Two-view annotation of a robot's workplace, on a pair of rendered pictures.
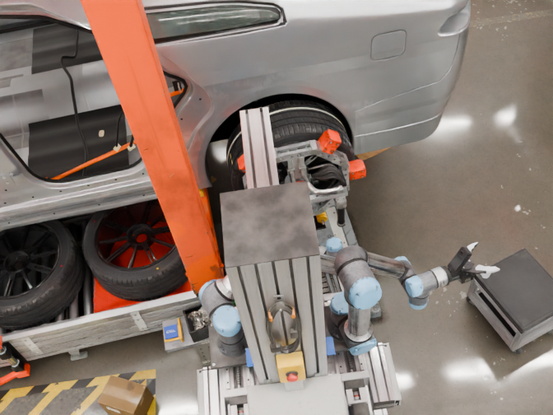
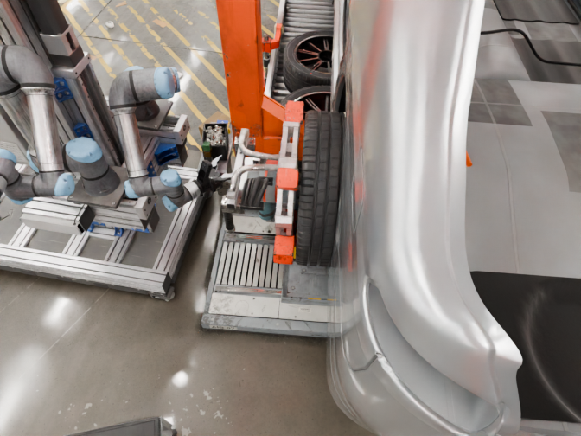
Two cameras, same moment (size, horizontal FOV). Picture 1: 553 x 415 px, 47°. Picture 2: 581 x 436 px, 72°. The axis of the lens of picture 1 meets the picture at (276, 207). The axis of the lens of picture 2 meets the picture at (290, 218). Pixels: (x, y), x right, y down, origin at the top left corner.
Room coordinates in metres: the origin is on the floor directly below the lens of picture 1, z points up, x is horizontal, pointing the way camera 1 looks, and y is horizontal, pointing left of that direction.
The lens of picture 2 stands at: (2.22, -1.23, 2.17)
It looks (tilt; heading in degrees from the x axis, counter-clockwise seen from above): 54 degrees down; 97
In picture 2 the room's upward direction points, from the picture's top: 2 degrees clockwise
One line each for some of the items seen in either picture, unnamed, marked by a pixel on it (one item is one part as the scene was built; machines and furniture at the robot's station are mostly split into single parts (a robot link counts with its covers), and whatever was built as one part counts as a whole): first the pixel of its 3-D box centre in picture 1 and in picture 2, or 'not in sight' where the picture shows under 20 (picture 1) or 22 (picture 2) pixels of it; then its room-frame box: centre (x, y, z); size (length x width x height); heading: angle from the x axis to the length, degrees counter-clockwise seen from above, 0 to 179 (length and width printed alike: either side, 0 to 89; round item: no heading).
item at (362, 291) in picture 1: (359, 311); (26, 118); (1.12, -0.25, 1.19); 0.15 x 0.12 x 0.55; 14
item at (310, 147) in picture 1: (297, 184); (288, 187); (2.07, -0.12, 0.85); 0.54 x 0.07 x 0.54; 95
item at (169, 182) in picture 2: (336, 251); (168, 183); (1.58, -0.24, 0.91); 0.11 x 0.08 x 0.11; 21
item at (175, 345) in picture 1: (204, 327); (218, 147); (1.54, 0.46, 0.44); 0.43 x 0.17 x 0.03; 95
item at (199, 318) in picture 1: (206, 319); (215, 140); (1.54, 0.44, 0.51); 0.20 x 0.14 x 0.13; 102
